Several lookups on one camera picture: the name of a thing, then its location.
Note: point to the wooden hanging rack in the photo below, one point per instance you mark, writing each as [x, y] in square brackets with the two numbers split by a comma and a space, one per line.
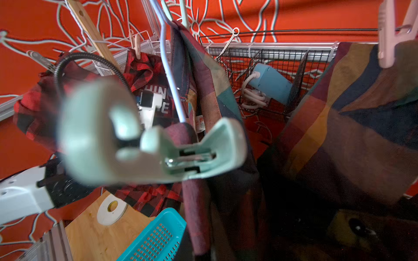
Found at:
[88, 29]

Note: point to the white tape roll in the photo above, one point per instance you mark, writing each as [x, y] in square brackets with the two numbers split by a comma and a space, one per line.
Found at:
[111, 210]

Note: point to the beige clothespin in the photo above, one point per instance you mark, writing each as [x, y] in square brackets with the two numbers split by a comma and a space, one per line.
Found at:
[137, 46]

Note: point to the black wire basket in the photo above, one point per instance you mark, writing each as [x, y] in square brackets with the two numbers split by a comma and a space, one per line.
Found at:
[300, 55]

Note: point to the teal charger with cable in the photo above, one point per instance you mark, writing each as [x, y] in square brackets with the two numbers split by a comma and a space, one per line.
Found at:
[263, 84]

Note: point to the red black plaid shirt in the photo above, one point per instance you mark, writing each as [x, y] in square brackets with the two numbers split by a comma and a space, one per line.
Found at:
[37, 114]

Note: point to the pink clothespin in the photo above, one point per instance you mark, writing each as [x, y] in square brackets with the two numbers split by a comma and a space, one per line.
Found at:
[388, 36]

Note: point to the dark plaid shirt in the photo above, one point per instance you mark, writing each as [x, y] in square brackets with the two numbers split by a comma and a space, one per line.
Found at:
[221, 191]
[335, 179]

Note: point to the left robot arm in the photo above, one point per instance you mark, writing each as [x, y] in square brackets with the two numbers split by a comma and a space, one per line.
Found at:
[39, 189]

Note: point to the teal plastic basket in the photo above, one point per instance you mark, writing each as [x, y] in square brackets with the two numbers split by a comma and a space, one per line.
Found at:
[159, 241]

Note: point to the mint green clothespin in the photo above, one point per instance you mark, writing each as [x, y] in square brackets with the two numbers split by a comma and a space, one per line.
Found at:
[147, 140]

